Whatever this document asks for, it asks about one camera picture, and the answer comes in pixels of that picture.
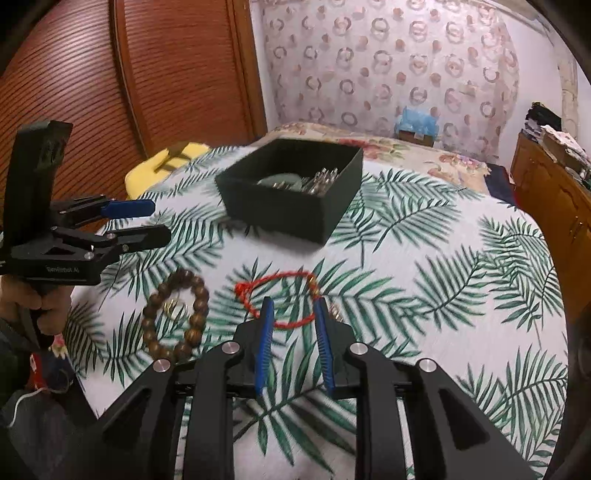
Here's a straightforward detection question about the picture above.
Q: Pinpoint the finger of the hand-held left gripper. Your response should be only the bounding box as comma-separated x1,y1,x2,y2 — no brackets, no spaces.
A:
59,195,156,221
52,224,172,266

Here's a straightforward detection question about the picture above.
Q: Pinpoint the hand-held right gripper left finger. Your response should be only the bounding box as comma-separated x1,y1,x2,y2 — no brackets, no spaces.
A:
60,296,278,480

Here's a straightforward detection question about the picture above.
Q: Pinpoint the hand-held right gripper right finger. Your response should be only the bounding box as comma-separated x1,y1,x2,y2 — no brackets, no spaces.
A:
314,298,539,480

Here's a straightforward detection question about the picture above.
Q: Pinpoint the brown wooden bead bracelet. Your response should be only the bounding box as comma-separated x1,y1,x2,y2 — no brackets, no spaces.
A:
142,270,210,361

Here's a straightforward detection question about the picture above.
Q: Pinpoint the red string bracelet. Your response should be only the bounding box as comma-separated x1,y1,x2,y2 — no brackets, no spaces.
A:
235,271,320,330

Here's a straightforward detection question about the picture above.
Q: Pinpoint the black box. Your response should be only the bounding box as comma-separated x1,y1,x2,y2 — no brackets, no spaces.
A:
215,138,364,245

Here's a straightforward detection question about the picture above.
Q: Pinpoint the pale green jade bangle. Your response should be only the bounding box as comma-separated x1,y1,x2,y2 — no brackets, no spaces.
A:
257,172,306,191

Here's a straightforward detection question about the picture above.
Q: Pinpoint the silver bangle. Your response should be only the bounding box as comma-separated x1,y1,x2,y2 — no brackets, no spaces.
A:
299,167,341,198

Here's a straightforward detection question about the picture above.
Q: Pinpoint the person's left hand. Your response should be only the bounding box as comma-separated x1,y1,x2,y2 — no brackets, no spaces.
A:
0,277,64,345

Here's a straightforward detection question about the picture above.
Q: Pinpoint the yellow plush toy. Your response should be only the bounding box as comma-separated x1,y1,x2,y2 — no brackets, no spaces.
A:
126,141,209,200

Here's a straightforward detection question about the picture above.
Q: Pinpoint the leaf print tablecloth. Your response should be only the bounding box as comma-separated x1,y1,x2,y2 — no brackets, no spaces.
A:
62,145,568,480

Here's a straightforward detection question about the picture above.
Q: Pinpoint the wooden louvered wardrobe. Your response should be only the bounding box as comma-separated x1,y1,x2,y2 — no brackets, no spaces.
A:
0,0,269,232

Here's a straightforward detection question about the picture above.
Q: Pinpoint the person's dark clothing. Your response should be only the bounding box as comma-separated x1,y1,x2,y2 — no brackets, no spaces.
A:
0,318,101,480

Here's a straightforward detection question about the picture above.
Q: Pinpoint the brown cardboard box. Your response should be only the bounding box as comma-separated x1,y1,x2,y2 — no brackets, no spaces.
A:
398,129,435,147

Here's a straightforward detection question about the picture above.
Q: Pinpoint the blue plastic bag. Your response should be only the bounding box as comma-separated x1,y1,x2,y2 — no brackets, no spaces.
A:
399,106,439,137

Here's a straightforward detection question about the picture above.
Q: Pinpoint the wooden sideboard cabinet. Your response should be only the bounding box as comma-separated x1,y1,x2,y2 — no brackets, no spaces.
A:
510,131,591,306

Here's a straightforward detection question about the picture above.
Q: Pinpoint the pile of dark clothes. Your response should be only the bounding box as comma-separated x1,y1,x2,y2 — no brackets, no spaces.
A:
524,102,563,145

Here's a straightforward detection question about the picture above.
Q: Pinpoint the clutter pile on cabinet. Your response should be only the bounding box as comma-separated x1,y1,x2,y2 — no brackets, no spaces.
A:
540,124,591,168

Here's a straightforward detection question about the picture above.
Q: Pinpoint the beige window curtain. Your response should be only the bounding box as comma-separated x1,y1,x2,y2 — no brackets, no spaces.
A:
556,41,581,136

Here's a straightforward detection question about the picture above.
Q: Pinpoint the circle print wall curtain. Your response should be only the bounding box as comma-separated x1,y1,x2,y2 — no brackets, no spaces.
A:
252,0,521,154

